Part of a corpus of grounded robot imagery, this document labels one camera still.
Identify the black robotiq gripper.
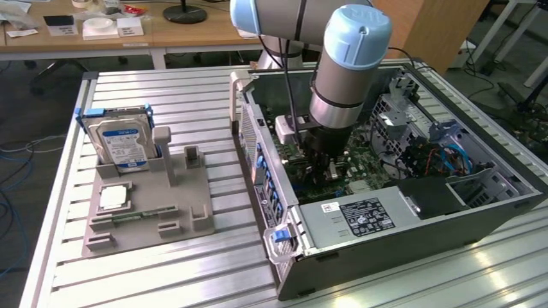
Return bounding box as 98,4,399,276
298,125,350,158

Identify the green motherboard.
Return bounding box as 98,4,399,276
259,108,399,207

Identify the perforated metal disk bay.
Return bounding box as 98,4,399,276
362,76,434,153

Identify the grey power supply unit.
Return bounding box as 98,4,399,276
297,187,418,252

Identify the black plastic shroud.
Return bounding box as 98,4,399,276
394,177,467,221

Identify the blue case latch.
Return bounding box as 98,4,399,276
271,228,293,244

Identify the white booklet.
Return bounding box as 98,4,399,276
233,28,266,40

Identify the dark grey PC case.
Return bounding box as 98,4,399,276
229,59,548,302

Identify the wooden cabinet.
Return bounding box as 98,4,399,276
370,0,491,73

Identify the wooden desk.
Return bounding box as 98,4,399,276
0,0,386,62

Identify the grey printed parts rack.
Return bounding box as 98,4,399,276
79,125,215,258

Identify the silver hard disk blue label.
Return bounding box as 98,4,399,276
85,108,153,176

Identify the black stand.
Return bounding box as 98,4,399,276
497,64,548,130

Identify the black round lamp base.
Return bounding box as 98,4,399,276
161,0,209,25

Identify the green RAM stick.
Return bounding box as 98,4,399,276
109,210,161,223

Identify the silver CPU chip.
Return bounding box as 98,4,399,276
98,185,130,210

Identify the plain white box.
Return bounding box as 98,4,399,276
115,17,145,38

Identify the flat white box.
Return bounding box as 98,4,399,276
81,27,121,41

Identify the white box black top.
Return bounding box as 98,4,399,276
41,15,78,37

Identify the clear plastic bag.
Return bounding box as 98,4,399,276
0,0,43,30

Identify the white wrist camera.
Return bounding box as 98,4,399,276
274,115,311,146

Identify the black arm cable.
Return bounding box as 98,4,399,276
255,0,309,139

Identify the red wire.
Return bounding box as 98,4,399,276
422,146,446,176

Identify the blue wire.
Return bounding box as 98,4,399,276
439,143,474,176

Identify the thin black cable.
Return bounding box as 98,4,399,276
386,47,423,65

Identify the white table frame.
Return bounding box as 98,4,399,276
467,0,548,88

